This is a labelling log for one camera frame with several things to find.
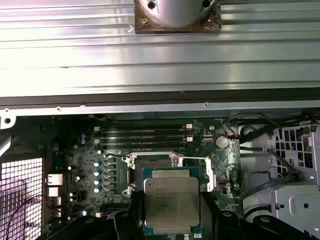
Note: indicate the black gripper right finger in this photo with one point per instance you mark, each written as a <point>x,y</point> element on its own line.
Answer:
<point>208,220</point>

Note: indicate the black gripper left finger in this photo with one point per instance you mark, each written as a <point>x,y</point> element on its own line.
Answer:
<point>136,220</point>

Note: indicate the silver CPU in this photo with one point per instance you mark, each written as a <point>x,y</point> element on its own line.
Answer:
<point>172,200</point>

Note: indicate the metal socket cover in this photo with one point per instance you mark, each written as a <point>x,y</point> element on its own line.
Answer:
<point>211,177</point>

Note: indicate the CPU socket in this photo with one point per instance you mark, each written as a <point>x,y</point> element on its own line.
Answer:
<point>152,162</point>

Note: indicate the silver internal USB port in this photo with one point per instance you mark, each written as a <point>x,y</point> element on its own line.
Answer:
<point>222,185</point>

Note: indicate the blue-topped capacitor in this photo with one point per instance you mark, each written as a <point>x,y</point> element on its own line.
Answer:
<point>97,173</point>
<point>97,163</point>
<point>97,181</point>
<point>97,190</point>

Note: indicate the silver coin battery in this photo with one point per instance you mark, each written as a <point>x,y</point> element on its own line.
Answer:
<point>222,142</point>

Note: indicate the metal port block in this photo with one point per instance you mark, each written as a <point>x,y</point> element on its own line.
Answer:
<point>53,192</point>
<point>54,179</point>

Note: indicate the green motherboard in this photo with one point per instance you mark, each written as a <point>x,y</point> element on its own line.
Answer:
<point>75,155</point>

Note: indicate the metal drive cage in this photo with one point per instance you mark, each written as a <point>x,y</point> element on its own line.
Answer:
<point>300,207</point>

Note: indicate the black PC case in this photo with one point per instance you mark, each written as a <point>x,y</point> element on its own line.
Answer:
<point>150,110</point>

